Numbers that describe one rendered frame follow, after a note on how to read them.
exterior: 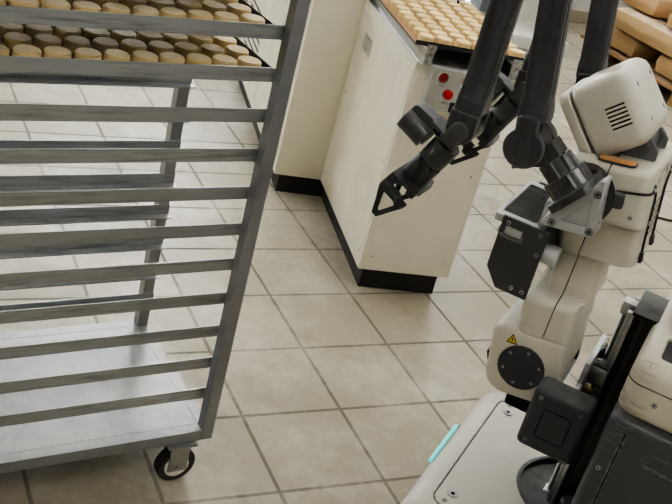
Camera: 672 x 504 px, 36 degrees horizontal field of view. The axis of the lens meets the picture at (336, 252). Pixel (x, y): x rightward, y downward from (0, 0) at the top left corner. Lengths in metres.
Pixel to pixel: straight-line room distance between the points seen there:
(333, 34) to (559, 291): 1.94
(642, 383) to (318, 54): 2.25
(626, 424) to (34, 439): 1.29
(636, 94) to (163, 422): 1.32
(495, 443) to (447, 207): 1.16
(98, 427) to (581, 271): 1.16
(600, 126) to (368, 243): 1.58
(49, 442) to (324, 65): 2.01
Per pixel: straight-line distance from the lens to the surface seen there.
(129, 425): 2.52
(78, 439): 2.46
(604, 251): 2.14
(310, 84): 3.95
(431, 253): 3.57
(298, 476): 2.71
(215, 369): 2.43
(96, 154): 2.05
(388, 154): 3.37
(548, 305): 2.18
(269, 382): 3.01
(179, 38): 2.19
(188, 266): 2.26
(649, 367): 2.01
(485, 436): 2.57
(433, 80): 3.25
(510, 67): 3.33
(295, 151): 4.05
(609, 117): 2.04
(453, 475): 2.42
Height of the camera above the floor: 1.72
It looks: 27 degrees down
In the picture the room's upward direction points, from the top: 15 degrees clockwise
